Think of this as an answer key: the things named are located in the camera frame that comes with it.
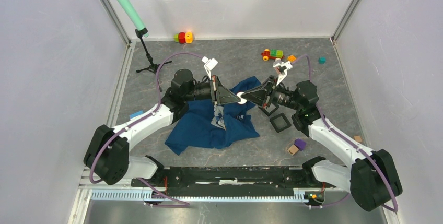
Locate blue Mickey Mouse t-shirt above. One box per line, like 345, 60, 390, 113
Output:
165, 98, 260, 155

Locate colourful toy block train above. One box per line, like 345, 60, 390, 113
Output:
261, 49, 285, 61

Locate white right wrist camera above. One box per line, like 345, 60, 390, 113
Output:
273, 58, 293, 86

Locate blue white block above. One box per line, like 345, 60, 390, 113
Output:
129, 111, 144, 120

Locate orange toy brick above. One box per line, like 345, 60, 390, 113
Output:
287, 55, 297, 63

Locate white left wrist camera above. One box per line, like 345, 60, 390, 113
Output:
202, 56, 218, 80

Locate purple cube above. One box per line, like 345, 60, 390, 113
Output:
294, 138, 307, 151

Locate black square frame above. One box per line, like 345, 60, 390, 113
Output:
259, 103, 279, 116
270, 113, 292, 133

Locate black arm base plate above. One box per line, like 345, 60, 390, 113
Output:
147, 166, 331, 197

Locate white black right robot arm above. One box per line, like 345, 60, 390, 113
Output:
237, 76, 403, 213

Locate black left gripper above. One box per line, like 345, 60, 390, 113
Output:
184, 76, 241, 105

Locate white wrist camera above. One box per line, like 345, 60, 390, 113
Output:
273, 58, 293, 86
202, 56, 218, 80

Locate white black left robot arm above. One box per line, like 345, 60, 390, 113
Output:
84, 69, 244, 186

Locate red green orange toy blocks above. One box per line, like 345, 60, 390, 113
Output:
174, 31, 194, 44

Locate black tripod microphone stand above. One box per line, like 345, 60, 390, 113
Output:
135, 28, 160, 74

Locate tan wooden cube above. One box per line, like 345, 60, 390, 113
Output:
287, 144, 299, 156

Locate teal small cube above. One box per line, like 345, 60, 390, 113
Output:
318, 56, 326, 64

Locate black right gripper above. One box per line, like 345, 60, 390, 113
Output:
241, 75, 301, 111

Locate mint green microphone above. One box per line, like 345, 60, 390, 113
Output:
117, 0, 149, 38

